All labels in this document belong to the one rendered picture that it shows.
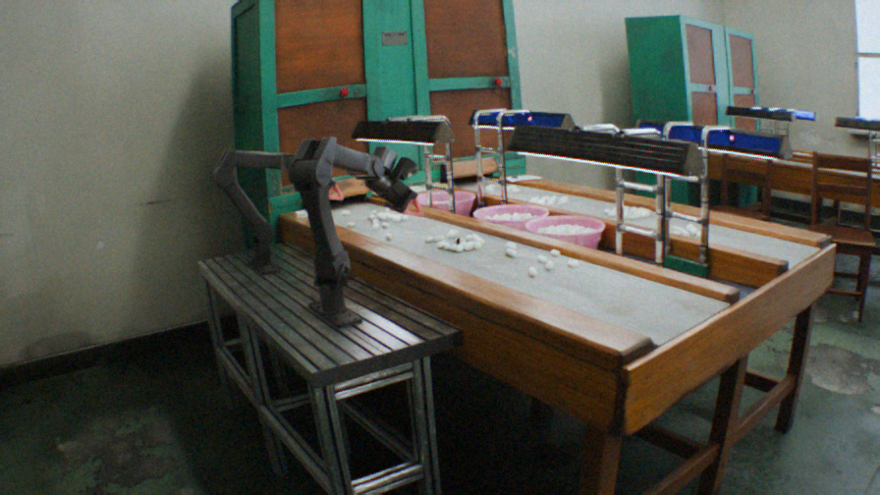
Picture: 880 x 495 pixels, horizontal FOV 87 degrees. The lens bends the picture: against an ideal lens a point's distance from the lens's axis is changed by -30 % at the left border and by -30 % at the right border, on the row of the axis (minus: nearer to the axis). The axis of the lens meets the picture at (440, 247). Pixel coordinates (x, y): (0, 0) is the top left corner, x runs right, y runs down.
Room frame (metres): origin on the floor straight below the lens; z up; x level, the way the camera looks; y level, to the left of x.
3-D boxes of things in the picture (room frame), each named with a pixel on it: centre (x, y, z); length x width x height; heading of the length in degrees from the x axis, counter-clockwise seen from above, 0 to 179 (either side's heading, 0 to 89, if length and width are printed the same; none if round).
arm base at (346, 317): (1.54, 0.28, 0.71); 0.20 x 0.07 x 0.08; 33
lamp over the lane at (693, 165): (1.45, -0.39, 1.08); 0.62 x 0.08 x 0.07; 32
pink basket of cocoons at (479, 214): (2.19, -0.25, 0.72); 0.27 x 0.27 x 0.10
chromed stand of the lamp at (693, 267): (1.70, -0.80, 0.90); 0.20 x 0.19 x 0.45; 32
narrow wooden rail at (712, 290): (1.97, -0.20, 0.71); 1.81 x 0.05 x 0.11; 32
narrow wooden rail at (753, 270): (2.14, -0.48, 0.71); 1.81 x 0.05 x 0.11; 32
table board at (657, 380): (1.28, -0.83, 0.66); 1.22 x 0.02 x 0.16; 122
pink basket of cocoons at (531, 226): (1.96, -0.40, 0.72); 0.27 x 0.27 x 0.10
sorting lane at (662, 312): (1.87, -0.05, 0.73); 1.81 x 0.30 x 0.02; 32
